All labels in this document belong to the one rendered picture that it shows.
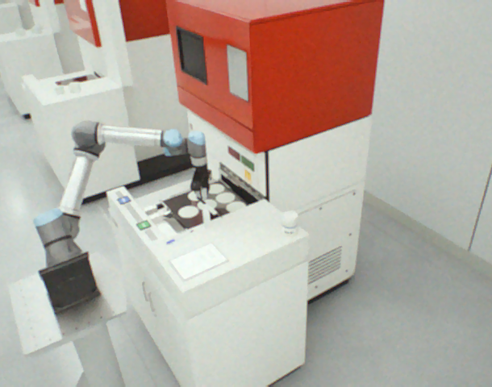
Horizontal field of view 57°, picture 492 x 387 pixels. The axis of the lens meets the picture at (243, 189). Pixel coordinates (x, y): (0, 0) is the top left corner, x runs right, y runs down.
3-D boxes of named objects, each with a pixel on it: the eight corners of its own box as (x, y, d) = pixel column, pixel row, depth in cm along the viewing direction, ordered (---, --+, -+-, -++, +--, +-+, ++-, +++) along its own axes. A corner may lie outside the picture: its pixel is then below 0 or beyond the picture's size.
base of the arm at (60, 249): (43, 269, 178) (34, 247, 180) (52, 271, 193) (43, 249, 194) (81, 253, 182) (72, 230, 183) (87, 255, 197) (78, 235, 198)
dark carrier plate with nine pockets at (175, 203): (219, 181, 255) (219, 180, 255) (253, 209, 230) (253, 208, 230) (163, 201, 240) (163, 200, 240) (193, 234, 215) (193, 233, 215)
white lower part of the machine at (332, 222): (281, 224, 367) (281, 131, 323) (354, 284, 307) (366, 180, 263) (204, 259, 336) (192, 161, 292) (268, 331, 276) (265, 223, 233)
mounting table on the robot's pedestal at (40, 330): (34, 377, 177) (23, 355, 170) (16, 305, 209) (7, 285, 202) (143, 326, 196) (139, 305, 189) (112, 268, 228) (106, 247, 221)
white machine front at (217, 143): (196, 160, 293) (189, 101, 272) (269, 220, 234) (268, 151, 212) (192, 161, 292) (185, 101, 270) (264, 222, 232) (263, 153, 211)
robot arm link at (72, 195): (38, 238, 194) (77, 118, 203) (51, 239, 209) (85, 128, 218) (66, 245, 194) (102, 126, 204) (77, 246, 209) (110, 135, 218)
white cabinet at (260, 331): (218, 273, 322) (207, 174, 278) (305, 372, 252) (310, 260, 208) (131, 314, 294) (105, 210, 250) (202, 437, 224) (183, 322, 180)
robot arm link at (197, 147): (185, 131, 212) (204, 129, 213) (189, 151, 218) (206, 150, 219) (186, 138, 206) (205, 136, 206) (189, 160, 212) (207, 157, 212)
